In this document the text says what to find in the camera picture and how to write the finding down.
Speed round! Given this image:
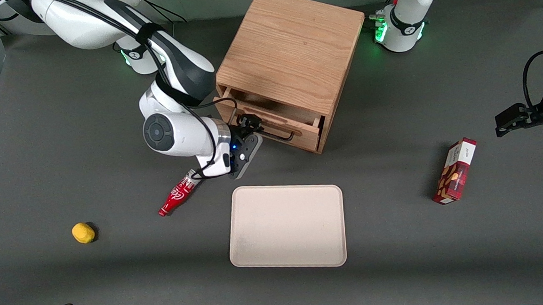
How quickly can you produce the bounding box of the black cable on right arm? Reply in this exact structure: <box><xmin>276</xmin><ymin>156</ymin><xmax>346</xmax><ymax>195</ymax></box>
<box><xmin>31</xmin><ymin>0</ymin><xmax>243</xmax><ymax>186</ymax></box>

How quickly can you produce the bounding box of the wooden drawer cabinet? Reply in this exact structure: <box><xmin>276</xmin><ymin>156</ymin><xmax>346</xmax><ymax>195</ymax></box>
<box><xmin>209</xmin><ymin>0</ymin><xmax>374</xmax><ymax>161</ymax></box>

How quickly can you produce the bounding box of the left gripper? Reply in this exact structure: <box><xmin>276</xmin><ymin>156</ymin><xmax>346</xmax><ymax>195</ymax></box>
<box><xmin>493</xmin><ymin>82</ymin><xmax>543</xmax><ymax>138</ymax></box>

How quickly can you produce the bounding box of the beige plastic tray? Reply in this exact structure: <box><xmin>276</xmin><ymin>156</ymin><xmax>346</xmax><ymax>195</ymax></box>
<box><xmin>225</xmin><ymin>180</ymin><xmax>348</xmax><ymax>273</ymax></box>

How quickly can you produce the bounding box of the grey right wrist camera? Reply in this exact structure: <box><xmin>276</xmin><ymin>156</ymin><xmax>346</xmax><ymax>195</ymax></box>
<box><xmin>227</xmin><ymin>133</ymin><xmax>265</xmax><ymax>180</ymax></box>

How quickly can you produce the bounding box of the red cola bottle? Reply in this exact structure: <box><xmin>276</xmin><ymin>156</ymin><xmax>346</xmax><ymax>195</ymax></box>
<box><xmin>156</xmin><ymin>169</ymin><xmax>205</xmax><ymax>217</ymax></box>

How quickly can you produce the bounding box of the red tartan shortbread box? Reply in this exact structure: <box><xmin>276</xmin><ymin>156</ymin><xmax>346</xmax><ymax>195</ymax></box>
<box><xmin>429</xmin><ymin>136</ymin><xmax>481</xmax><ymax>205</ymax></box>

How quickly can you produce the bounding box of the wooden drawer with black handle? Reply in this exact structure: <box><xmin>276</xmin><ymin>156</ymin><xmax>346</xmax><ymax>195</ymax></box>
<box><xmin>214</xmin><ymin>81</ymin><xmax>327</xmax><ymax>159</ymax></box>

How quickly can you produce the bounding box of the yellow lemon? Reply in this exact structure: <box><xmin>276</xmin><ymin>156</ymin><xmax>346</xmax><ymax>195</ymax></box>
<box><xmin>71</xmin><ymin>222</ymin><xmax>96</xmax><ymax>244</ymax></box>

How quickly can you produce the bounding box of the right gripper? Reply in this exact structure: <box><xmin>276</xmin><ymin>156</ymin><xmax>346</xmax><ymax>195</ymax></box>
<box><xmin>228</xmin><ymin>115</ymin><xmax>264</xmax><ymax>152</ymax></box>

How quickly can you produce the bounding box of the black cable behind arm base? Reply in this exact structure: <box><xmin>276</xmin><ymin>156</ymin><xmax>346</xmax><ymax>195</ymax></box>
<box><xmin>142</xmin><ymin>0</ymin><xmax>188</xmax><ymax>26</ymax></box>

